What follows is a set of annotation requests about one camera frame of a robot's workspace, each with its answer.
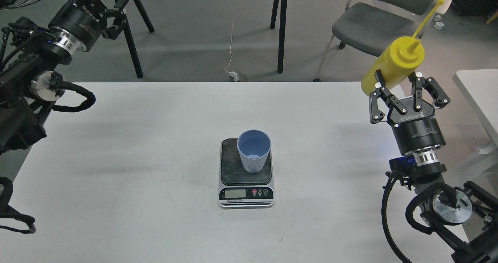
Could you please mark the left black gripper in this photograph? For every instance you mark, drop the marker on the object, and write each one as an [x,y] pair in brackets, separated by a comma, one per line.
[82,19]

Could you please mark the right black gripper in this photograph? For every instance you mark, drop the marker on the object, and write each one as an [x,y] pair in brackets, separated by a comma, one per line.
[412,118]

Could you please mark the yellow squeeze bottle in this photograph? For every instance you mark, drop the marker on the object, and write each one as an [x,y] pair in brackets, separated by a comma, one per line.
[399,59]

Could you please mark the blue ribbed plastic cup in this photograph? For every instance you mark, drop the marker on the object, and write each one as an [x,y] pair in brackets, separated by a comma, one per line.
[253,147]

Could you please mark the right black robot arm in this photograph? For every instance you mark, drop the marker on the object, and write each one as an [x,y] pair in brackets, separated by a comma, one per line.
[436,205]

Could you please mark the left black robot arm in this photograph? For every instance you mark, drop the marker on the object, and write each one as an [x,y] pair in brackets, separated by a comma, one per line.
[31,87]

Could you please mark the white cup on floor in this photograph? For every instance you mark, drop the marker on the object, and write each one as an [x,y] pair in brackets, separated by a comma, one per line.
[438,22]

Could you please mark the digital kitchen scale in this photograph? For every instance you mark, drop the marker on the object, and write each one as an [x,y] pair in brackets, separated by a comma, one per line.
[240,189]

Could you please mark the white side table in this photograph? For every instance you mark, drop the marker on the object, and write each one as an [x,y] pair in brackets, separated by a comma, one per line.
[479,87]

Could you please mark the grey office chair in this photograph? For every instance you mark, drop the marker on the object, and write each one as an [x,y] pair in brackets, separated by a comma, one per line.
[371,30]

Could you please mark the white power adapter on floor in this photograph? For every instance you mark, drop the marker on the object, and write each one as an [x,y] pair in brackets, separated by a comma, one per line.
[238,76]

